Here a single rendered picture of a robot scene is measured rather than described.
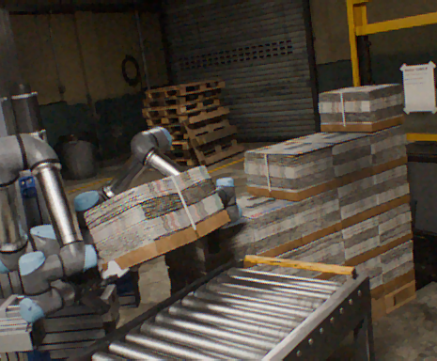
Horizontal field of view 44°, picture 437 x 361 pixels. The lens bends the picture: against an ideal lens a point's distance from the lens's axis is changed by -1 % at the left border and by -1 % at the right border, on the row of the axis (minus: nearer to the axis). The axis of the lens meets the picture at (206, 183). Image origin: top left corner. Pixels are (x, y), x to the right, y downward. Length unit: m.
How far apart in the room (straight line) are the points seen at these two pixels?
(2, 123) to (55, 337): 0.82
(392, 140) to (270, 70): 7.18
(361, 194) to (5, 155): 1.94
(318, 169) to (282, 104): 7.44
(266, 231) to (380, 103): 1.01
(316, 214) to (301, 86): 7.25
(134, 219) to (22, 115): 0.74
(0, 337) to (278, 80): 8.64
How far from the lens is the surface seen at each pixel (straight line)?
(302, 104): 10.00
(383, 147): 3.14
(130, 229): 1.75
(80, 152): 9.39
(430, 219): 3.84
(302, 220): 2.74
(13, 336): 2.07
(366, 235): 3.11
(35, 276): 1.63
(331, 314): 1.64
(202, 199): 1.89
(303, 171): 2.71
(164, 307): 1.80
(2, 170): 1.77
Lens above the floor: 1.53
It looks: 12 degrees down
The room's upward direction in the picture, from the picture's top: 8 degrees counter-clockwise
